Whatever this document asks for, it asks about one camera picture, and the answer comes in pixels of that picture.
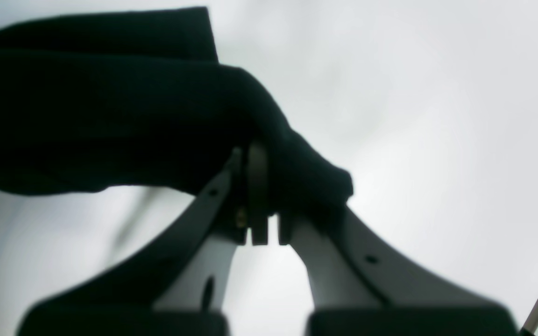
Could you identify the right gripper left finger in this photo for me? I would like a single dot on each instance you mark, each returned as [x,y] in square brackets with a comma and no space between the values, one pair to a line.
[175,285]

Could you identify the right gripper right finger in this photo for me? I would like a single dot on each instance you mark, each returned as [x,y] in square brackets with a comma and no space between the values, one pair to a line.
[361,286]

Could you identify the black graphic T-shirt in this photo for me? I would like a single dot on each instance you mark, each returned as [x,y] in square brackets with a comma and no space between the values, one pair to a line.
[139,98]

